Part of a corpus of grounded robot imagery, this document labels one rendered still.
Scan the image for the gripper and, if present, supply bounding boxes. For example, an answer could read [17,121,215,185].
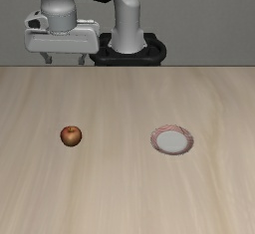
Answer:
[24,9,101,67]

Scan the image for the red apple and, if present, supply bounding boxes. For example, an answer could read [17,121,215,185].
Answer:
[60,125,83,147]

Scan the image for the white plate with red rim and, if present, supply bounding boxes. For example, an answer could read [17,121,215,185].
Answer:
[149,123,195,156]

